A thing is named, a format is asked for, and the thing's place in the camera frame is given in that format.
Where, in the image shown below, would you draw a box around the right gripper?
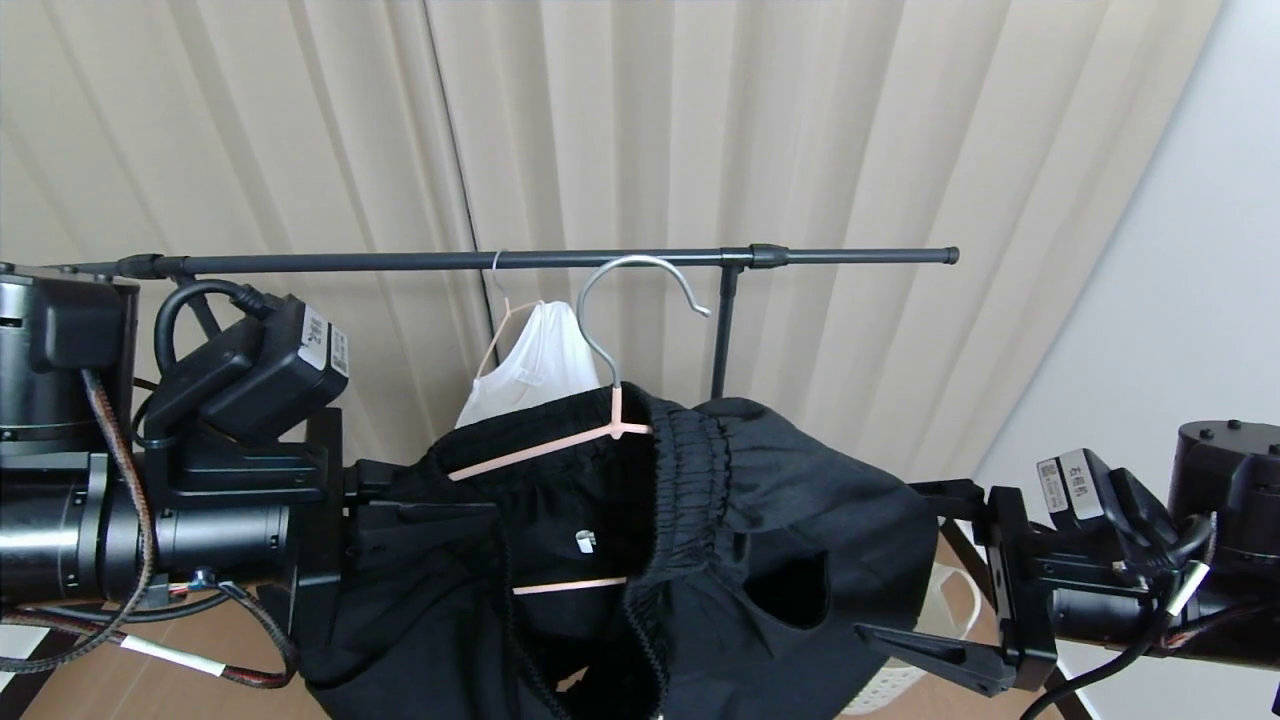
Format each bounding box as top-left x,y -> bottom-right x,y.
854,479 -> 1174,699

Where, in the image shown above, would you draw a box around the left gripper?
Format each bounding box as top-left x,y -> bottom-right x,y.
148,407 -> 501,652

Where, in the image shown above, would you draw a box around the black shorts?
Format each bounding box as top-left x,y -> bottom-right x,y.
298,384 -> 942,720

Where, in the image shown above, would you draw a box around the white printed t-shirt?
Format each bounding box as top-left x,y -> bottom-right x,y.
455,300 -> 605,432

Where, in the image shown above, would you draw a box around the pink clothes hanger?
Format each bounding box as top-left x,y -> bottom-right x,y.
447,254 -> 714,598
472,250 -> 547,382

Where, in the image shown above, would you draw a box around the white laundry basket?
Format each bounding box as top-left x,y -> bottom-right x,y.
838,558 -> 987,717

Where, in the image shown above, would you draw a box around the black clothes rack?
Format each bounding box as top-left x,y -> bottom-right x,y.
45,245 -> 961,403

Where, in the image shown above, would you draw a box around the beige curtain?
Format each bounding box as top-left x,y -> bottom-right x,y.
0,0 -> 1227,503

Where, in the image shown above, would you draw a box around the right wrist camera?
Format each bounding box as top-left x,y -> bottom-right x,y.
1033,447 -> 1217,593

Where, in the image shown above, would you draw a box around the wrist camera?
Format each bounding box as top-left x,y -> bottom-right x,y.
1033,447 -> 1217,593
135,292 -> 352,473

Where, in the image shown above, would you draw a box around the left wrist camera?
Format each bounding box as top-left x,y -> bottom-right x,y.
135,292 -> 352,473

